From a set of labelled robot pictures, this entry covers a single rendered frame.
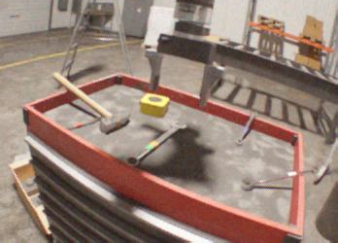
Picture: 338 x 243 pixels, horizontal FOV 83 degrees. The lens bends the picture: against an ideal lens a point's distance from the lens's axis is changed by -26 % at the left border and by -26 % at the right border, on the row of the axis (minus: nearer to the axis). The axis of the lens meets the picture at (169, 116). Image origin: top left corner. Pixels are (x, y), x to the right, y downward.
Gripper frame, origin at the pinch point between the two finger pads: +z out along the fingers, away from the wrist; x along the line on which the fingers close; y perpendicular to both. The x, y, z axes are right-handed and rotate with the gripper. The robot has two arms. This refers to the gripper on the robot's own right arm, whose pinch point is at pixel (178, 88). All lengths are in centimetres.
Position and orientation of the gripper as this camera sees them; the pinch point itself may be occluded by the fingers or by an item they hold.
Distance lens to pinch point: 60.8
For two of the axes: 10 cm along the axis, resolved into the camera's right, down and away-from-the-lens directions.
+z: -1.7, 9.1, 3.9
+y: -4.4, 2.8, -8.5
